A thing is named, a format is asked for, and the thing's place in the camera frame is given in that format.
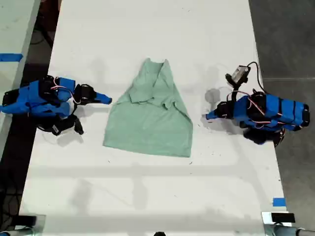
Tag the black round object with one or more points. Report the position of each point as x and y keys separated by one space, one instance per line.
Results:
x=159 y=233

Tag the black camera box white label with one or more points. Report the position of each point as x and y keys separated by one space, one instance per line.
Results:
x=59 y=127

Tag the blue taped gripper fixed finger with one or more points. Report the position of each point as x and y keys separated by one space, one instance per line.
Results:
x=212 y=114
x=103 y=96

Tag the grey metal clamp plate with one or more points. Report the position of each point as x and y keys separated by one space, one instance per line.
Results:
x=266 y=222
x=40 y=225

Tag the pale green T-shirt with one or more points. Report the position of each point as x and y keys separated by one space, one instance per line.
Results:
x=150 y=123

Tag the black camera box silver face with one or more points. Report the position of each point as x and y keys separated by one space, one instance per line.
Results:
x=239 y=73

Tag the small blue tape square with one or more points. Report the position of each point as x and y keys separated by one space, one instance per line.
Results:
x=279 y=202

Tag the short black camera stalk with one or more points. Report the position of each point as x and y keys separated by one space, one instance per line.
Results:
x=78 y=126
x=235 y=92

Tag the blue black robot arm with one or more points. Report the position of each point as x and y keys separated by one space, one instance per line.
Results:
x=37 y=98
x=278 y=111

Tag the white side table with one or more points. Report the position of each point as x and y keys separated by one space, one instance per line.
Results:
x=12 y=37

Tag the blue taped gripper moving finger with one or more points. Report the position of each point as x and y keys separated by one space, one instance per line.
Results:
x=213 y=117
x=103 y=100

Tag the long blue tape strip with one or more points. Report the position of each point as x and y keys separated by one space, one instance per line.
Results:
x=11 y=57

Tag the small black box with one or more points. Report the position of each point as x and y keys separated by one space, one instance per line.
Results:
x=27 y=220
x=283 y=217

